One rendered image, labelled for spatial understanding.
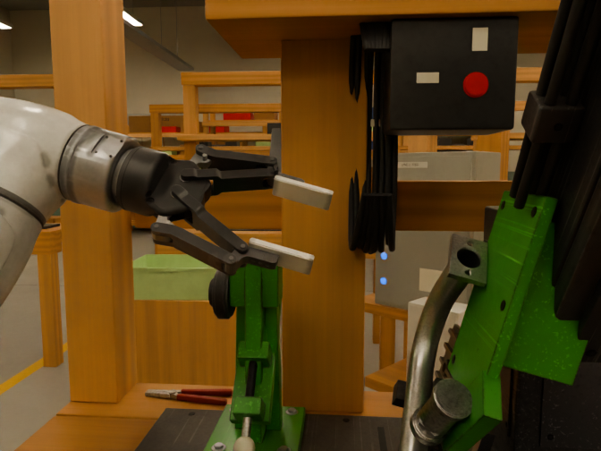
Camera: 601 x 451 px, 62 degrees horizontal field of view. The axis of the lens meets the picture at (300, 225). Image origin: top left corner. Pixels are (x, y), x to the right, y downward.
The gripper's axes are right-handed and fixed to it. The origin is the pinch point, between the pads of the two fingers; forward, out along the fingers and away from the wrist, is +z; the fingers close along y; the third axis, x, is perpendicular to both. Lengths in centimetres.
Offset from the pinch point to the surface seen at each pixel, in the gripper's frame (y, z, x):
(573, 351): -8.7, 27.6, -4.5
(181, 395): -8, -14, 48
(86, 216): 10.2, -37.4, 27.5
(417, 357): -6.1, 17.5, 10.7
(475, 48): 31.0, 15.6, -7.8
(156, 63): 776, -432, 623
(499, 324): -8.6, 20.4, -5.2
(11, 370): 45, -170, 294
